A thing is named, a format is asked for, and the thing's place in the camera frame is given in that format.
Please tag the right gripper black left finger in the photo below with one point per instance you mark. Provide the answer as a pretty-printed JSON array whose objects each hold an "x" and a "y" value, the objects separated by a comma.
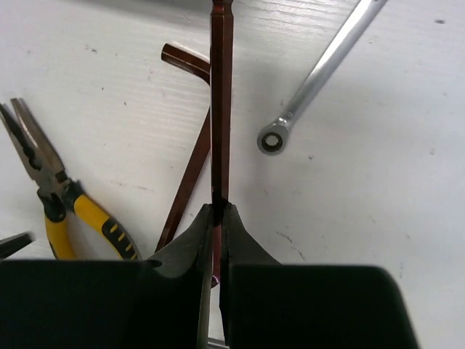
[{"x": 161, "y": 302}]

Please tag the long dark red hex key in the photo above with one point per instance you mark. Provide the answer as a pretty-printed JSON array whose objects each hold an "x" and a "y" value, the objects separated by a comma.
[{"x": 184, "y": 60}]

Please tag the small silver wrench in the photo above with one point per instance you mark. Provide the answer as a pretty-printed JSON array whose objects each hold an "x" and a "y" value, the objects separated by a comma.
[{"x": 273, "y": 138}]

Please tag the large silver ratchet wrench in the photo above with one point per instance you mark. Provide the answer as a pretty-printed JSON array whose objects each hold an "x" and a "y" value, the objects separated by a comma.
[{"x": 13, "y": 244}]

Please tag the short dark red hex key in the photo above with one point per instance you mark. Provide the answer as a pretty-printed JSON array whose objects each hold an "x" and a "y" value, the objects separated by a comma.
[{"x": 221, "y": 61}]

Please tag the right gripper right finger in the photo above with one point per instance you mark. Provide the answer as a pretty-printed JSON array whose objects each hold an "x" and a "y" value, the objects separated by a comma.
[{"x": 267, "y": 304}]

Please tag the yellow handled pliers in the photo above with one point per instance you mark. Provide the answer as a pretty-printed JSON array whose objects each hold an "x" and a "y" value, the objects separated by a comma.
[{"x": 58, "y": 193}]

